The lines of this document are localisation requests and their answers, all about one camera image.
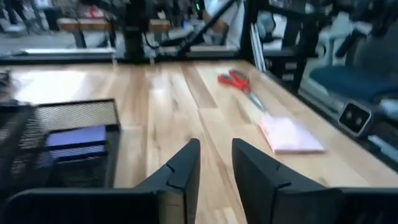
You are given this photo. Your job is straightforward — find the red handled scissors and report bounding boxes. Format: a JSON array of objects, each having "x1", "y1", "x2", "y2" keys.
[{"x1": 216, "y1": 70, "x2": 268, "y2": 113}]

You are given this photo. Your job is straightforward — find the office chair blue seat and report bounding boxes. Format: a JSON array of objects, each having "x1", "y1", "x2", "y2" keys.
[{"x1": 307, "y1": 18, "x2": 398, "y2": 103}]

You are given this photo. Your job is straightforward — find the small grey stereo camera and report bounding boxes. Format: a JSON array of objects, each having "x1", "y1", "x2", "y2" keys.
[{"x1": 337, "y1": 100, "x2": 374, "y2": 138}]

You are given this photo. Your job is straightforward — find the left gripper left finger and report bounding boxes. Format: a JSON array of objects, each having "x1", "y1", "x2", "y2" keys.
[{"x1": 133, "y1": 138, "x2": 201, "y2": 224}]

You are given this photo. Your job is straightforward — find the black mesh desk organizer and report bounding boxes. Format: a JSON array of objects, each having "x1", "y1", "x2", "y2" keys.
[{"x1": 0, "y1": 98, "x2": 122, "y2": 200}]

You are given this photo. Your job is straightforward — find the pink sticky note pad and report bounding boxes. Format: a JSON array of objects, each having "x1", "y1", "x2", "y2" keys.
[{"x1": 258, "y1": 114, "x2": 326, "y2": 156}]

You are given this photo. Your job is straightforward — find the wooden bench table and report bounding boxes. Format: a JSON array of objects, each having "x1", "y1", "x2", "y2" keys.
[{"x1": 57, "y1": 17, "x2": 172, "y2": 49}]

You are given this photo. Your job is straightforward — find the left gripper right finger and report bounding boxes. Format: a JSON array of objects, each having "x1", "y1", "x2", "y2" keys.
[{"x1": 231, "y1": 138, "x2": 338, "y2": 224}]

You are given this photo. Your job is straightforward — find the person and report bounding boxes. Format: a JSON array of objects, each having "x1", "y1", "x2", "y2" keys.
[{"x1": 203, "y1": 0, "x2": 246, "y2": 47}]

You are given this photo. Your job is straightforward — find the purple sticky note pad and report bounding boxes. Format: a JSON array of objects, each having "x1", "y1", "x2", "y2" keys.
[{"x1": 45, "y1": 124, "x2": 107, "y2": 162}]

